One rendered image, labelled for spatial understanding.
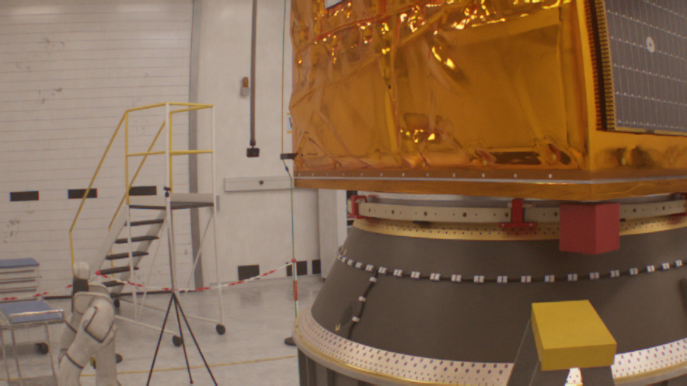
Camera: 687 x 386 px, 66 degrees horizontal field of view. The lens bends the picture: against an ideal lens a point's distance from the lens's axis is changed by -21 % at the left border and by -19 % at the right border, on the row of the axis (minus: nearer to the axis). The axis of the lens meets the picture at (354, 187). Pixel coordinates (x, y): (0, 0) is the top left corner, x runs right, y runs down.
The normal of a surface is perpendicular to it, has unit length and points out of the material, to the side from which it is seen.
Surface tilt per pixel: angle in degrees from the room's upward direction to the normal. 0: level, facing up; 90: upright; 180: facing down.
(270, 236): 90
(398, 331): 62
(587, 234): 90
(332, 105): 88
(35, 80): 90
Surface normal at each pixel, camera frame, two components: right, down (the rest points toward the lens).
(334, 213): -0.87, 0.04
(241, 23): 0.50, 0.02
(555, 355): -0.21, 0.04
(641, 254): 0.14, -0.44
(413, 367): -0.44, -0.70
